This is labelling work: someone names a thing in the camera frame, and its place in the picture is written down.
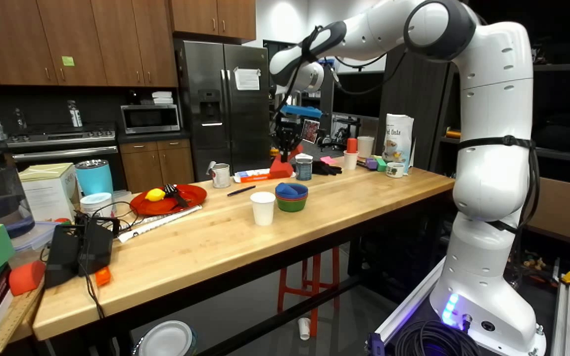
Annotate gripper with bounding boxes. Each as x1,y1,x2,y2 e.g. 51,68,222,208
274,117,306,164

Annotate glass jar with white lid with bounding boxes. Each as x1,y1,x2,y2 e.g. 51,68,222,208
294,153,314,181

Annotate black glove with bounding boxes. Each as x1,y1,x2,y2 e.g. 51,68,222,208
312,161,343,177

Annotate orange and white box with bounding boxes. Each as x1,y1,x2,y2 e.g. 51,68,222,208
234,169,272,184

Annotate stack of coloured bowls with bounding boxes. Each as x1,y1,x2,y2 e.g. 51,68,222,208
275,182,309,213

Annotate white cup with red cup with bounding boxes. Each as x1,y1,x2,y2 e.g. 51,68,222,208
343,137,359,171

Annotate white paper cup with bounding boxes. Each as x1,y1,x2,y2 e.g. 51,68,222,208
250,191,276,226

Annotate white tin mug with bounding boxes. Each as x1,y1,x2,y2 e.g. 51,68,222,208
208,161,232,189

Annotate tall white cup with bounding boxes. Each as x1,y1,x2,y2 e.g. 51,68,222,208
357,136,375,159

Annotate steel refrigerator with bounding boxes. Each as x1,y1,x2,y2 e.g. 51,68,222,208
174,39,272,182

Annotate white paper sheet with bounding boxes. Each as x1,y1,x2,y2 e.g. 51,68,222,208
234,67,261,91

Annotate red plate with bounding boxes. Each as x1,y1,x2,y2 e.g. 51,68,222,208
130,184,208,216

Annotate white oats bag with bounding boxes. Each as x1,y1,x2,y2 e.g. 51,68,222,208
382,113,415,174

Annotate black plastic fork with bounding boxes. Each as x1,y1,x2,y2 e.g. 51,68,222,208
163,183,190,209

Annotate wooden base cabinet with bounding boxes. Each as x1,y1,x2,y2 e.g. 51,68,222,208
119,138,195,194

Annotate red stool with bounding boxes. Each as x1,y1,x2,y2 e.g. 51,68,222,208
277,247,341,338

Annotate microwave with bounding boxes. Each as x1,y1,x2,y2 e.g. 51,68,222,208
120,103,182,135

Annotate white ruler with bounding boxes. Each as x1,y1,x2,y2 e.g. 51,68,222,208
116,205,203,243

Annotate wooden cabinets over refrigerator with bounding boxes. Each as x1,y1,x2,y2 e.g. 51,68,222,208
168,0,257,44

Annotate teal tumbler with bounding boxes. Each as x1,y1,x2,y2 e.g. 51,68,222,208
74,159,114,197

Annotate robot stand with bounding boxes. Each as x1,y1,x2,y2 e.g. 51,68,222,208
366,256,570,356

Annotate white round tub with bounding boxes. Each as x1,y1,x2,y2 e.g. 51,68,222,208
79,192,114,219

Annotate white bottle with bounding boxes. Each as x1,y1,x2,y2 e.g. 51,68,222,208
67,100,83,129

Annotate stove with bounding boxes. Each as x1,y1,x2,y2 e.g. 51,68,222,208
5,123,121,191

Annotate white round lid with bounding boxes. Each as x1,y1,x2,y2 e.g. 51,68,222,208
138,320,198,356

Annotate black electronic device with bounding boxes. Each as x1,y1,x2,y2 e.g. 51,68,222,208
44,212,121,289

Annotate white cardboard box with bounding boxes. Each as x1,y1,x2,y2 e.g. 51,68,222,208
18,163,79,223

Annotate clear plastic container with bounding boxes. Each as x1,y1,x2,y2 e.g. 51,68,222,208
10,221,64,253

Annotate red rounded block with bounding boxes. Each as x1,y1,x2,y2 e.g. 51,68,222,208
8,260,47,297

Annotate wooden ruler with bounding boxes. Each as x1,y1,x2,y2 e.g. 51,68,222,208
0,281,44,356

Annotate coil of black cable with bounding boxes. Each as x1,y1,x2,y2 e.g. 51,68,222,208
394,320,482,356

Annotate wooden wall cabinets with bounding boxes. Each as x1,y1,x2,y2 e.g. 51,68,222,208
0,0,180,88

